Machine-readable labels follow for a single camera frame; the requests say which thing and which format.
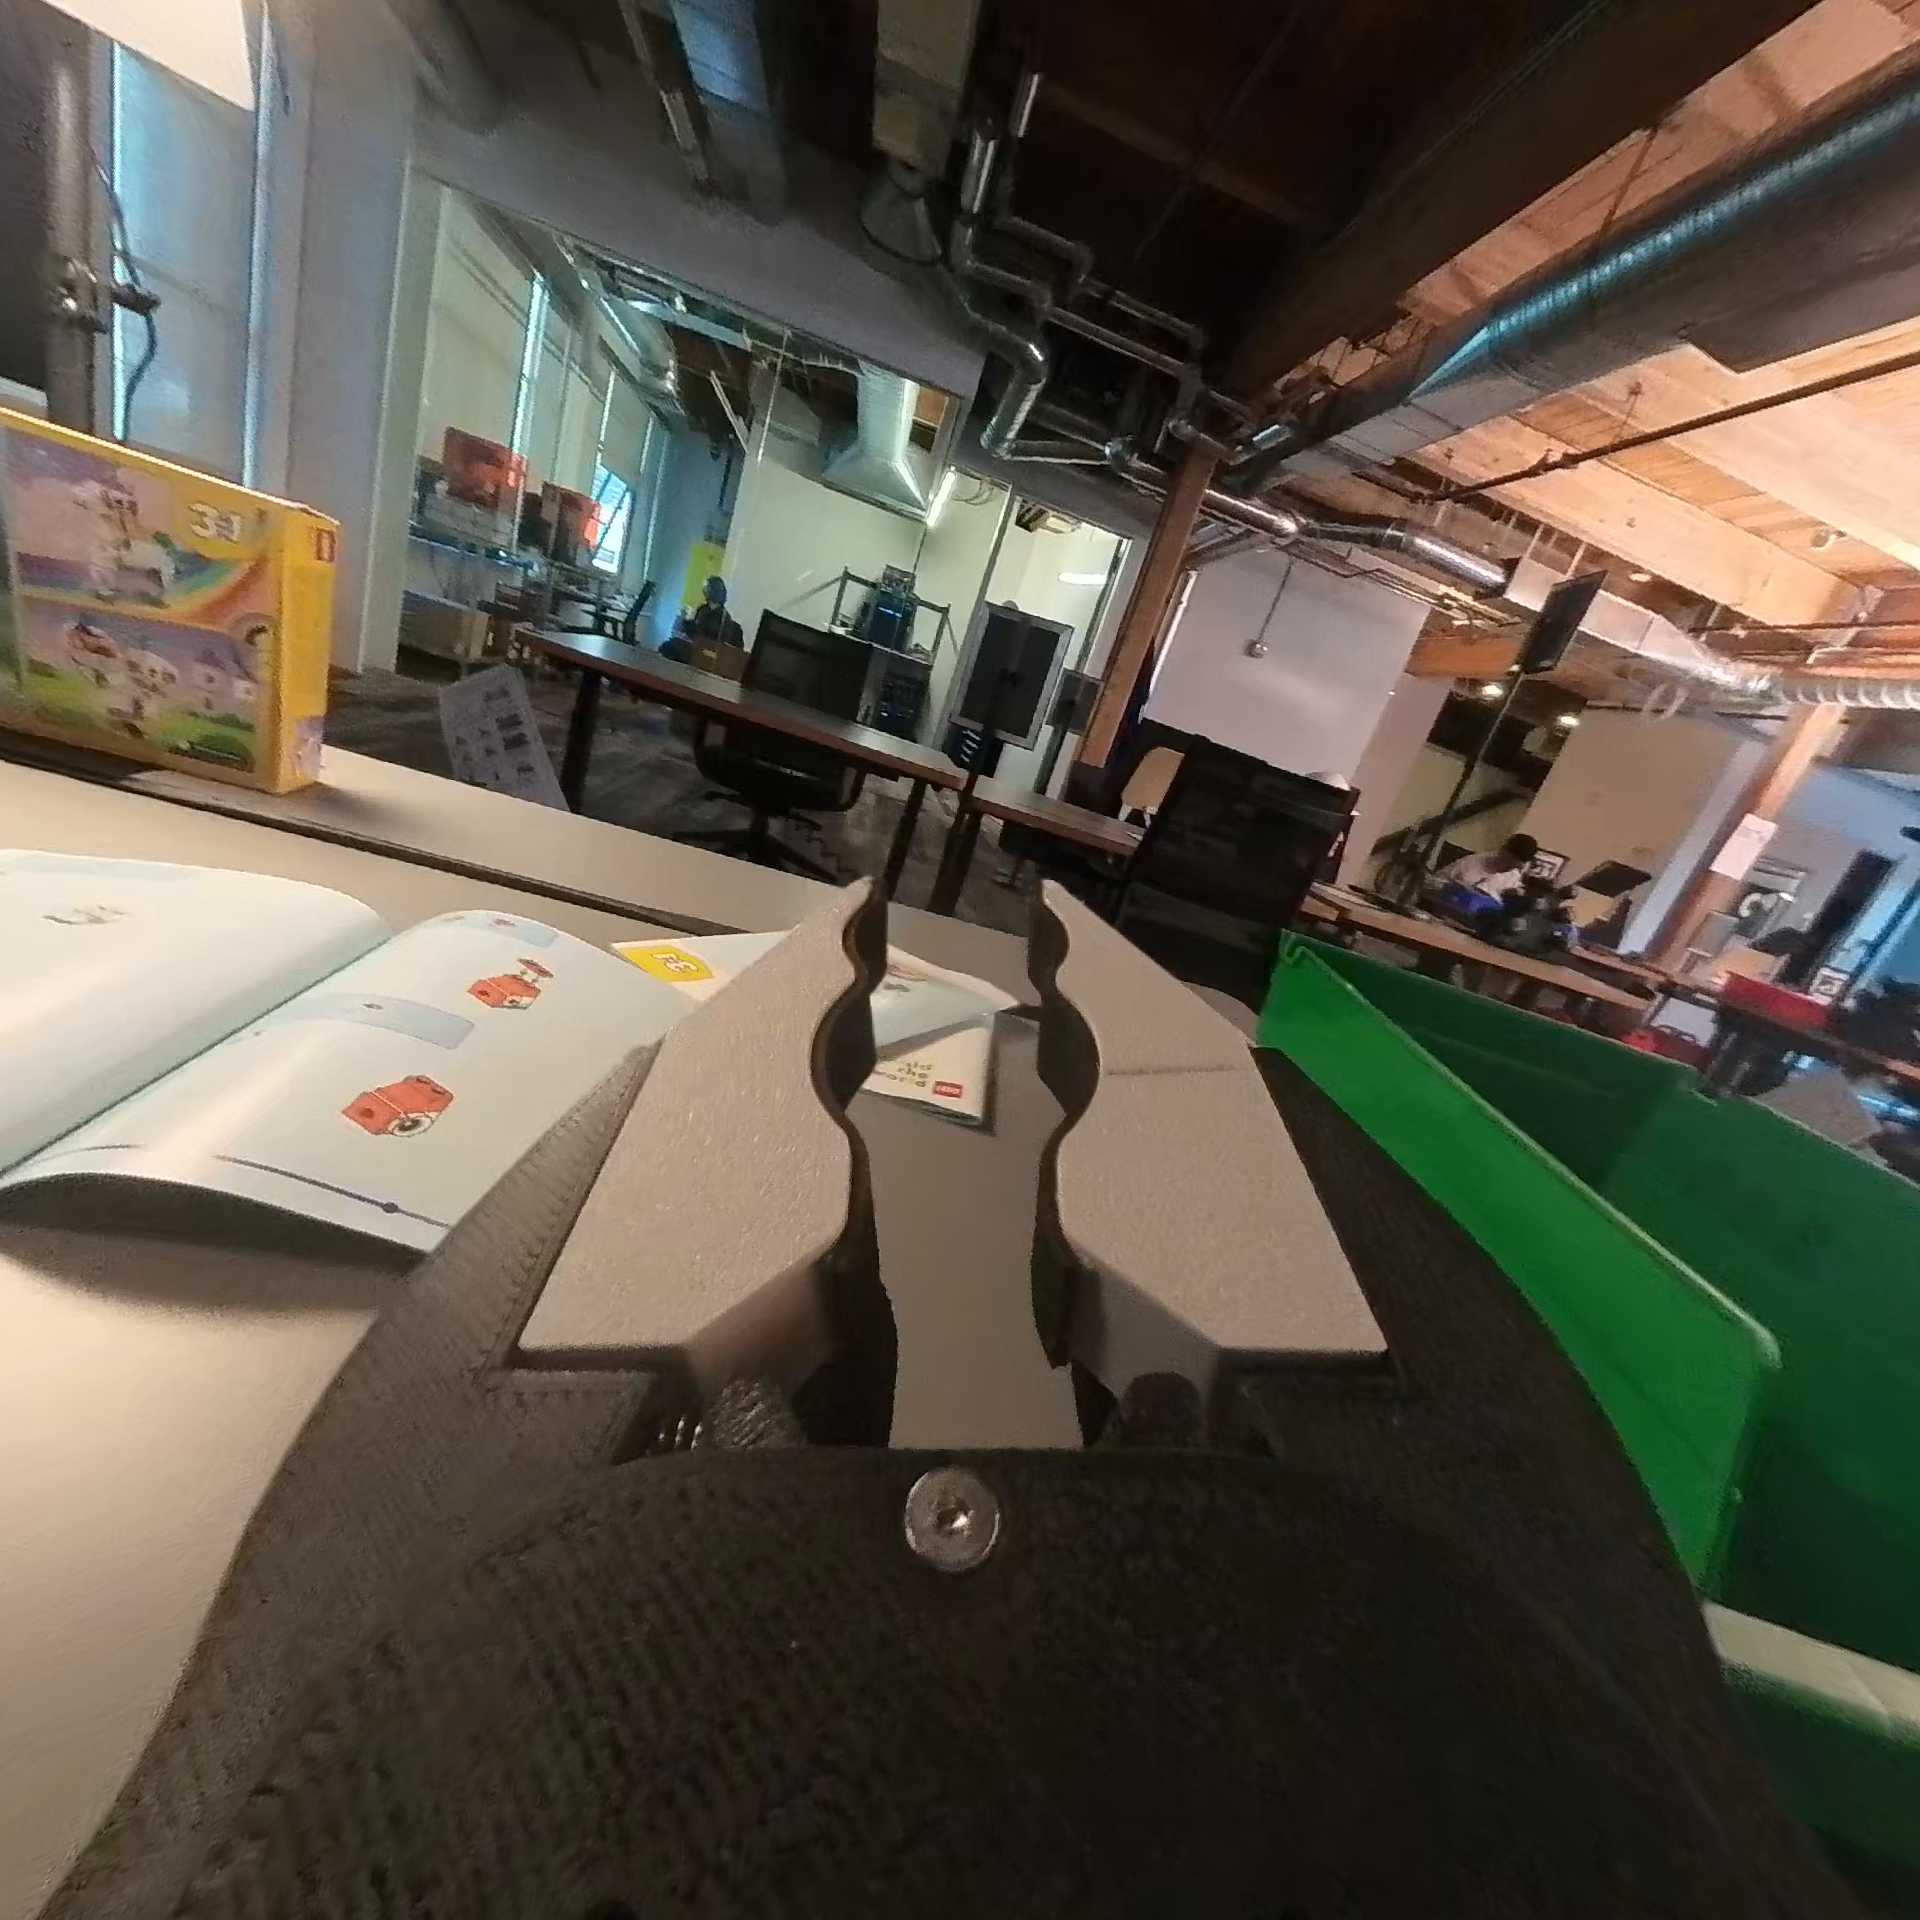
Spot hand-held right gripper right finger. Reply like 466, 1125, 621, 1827
1027, 874, 1392, 1396

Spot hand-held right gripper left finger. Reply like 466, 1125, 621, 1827
514, 874, 906, 1403

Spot yellow lego box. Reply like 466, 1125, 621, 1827
0, 404, 341, 797

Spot small instruction booklet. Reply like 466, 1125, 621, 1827
614, 930, 835, 1040
849, 945, 1039, 1130

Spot green plastic bin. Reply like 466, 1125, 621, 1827
1258, 928, 1920, 1920

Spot black mesh chair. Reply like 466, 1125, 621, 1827
1119, 739, 1363, 1011

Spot row of cluttered desks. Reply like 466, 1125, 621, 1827
1304, 883, 1666, 1028

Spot dark wooden table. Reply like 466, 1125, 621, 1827
967, 784, 1151, 917

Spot white printed paper sheet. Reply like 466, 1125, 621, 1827
439, 668, 576, 816

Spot open pale blue instruction booklet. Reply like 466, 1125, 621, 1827
0, 849, 706, 1259

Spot dark long table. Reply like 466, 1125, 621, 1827
514, 627, 974, 917

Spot black office chair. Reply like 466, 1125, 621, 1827
694, 609, 880, 888

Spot black monitor on stand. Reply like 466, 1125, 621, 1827
973, 604, 1077, 819

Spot black monitor on pole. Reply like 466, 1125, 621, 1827
1487, 569, 1610, 841

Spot metal exhaust hood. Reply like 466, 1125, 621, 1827
824, 375, 962, 522

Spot silver ceiling pipes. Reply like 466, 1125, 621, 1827
945, 75, 1309, 496

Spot grey vertical pipe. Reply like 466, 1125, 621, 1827
41, 0, 120, 442

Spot wooden post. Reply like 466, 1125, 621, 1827
1079, 434, 1221, 768

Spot spiral metal duct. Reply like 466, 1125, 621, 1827
1411, 60, 1920, 408

